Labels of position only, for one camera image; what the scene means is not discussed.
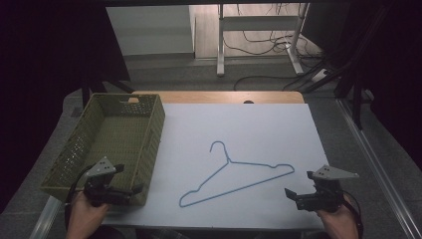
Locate blue wire clothes hanger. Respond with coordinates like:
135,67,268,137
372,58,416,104
178,140,296,209

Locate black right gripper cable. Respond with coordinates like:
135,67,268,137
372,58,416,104
341,189,365,239

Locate wooden table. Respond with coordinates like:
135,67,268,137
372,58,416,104
131,91,306,105

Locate white cabinet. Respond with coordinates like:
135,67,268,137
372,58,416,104
105,4,197,58

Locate black metal stand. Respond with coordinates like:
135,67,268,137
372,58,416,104
300,4,392,130

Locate person's right hand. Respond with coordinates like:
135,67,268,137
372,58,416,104
316,194,360,239

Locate white power strip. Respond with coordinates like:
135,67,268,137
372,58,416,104
311,68,330,84

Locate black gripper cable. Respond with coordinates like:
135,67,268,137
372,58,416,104
341,189,365,239
64,164,95,231

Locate person's left hand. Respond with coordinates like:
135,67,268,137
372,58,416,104
65,191,110,239

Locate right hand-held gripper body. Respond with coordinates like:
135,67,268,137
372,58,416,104
295,164,360,213

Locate white metal desk frame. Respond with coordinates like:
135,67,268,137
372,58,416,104
216,3,311,78

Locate aluminium floor rail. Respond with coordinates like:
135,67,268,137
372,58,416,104
29,194,65,239
335,99,422,239

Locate black floor cables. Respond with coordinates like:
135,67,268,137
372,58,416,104
221,3,332,93

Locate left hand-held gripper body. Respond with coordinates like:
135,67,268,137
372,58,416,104
83,156,134,208

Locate olive green plastic basket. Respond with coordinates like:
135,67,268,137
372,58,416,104
40,92,166,206

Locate black curtain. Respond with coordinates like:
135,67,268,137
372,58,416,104
0,0,131,213
303,0,422,172

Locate white table mat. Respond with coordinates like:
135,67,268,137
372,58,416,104
102,103,329,231

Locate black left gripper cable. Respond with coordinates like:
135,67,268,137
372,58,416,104
64,164,95,231

